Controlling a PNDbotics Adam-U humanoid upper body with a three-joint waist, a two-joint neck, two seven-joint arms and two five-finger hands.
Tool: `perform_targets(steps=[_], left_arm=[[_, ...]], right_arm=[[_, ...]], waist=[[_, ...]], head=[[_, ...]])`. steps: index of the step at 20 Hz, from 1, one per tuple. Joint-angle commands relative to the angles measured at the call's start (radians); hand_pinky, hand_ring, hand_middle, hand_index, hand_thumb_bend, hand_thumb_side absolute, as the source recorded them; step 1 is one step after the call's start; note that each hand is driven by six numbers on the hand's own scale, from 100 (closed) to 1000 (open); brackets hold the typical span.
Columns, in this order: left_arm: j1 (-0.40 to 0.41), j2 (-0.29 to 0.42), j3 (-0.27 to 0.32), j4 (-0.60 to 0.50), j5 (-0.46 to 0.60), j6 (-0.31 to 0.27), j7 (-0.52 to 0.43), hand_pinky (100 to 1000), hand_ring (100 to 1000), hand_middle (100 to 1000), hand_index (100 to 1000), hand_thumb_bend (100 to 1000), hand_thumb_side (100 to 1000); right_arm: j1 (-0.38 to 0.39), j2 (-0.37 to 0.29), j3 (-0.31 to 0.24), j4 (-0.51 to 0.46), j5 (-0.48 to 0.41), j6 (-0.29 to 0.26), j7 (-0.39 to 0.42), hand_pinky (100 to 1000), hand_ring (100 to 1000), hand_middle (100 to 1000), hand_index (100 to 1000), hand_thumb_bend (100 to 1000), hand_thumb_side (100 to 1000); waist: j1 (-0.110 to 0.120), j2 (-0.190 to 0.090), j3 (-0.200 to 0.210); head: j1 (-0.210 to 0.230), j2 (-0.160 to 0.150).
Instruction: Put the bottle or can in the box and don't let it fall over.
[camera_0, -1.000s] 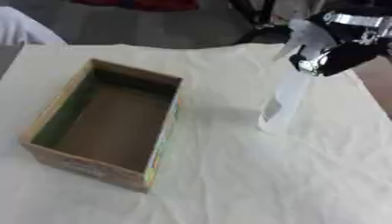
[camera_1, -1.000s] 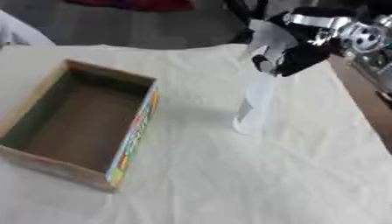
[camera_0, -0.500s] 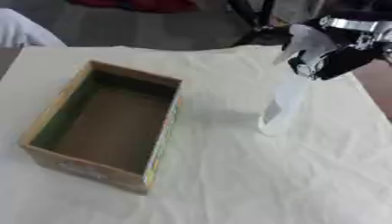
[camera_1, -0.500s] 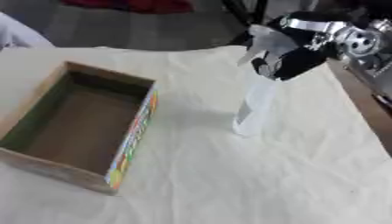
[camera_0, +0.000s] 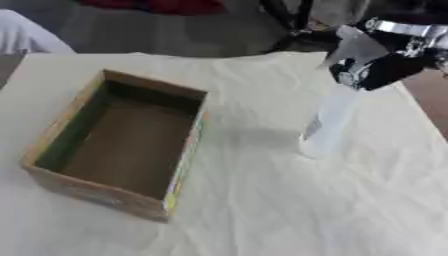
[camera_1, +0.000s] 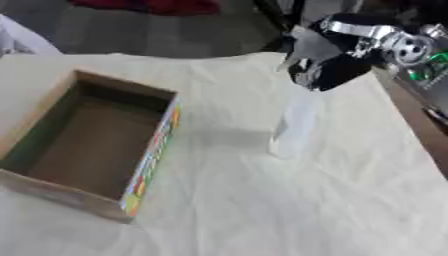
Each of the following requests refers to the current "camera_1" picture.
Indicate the clear plastic bottle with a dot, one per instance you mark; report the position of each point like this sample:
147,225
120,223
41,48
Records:
298,116

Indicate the white chair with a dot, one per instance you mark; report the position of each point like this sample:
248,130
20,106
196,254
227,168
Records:
20,38

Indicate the black tripod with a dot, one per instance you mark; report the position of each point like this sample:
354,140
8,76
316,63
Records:
280,20

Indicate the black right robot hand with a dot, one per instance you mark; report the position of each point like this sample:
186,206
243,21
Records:
338,68

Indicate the open cardboard box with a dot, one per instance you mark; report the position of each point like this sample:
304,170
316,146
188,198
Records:
87,143

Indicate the red cloth bag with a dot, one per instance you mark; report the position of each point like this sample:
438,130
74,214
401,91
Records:
151,5

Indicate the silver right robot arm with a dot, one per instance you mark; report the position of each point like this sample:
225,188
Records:
421,56

